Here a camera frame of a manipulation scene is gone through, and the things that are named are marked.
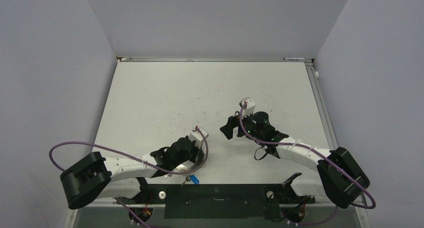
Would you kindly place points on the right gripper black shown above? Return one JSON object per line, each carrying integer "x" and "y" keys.
{"x": 228, "y": 128}

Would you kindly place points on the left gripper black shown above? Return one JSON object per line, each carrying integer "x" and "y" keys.
{"x": 197, "y": 151}

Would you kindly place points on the metal disc keyring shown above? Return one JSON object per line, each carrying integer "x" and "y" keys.
{"x": 181, "y": 167}

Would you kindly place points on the key with blue tag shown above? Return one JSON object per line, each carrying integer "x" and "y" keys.
{"x": 190, "y": 179}

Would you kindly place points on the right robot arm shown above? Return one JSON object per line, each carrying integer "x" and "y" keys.
{"x": 339, "y": 177}

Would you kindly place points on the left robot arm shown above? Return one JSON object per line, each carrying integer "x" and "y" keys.
{"x": 95, "y": 176}

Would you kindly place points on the red white marker pen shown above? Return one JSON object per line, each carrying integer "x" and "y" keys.
{"x": 292, "y": 59}

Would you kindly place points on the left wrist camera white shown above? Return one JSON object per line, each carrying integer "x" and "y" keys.
{"x": 198, "y": 135}

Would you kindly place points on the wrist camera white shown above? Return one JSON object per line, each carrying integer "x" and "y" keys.
{"x": 198, "y": 135}
{"x": 247, "y": 107}

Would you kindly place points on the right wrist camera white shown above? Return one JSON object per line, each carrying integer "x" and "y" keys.
{"x": 247, "y": 107}

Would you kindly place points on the aluminium table frame rail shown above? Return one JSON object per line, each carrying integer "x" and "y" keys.
{"x": 362, "y": 215}

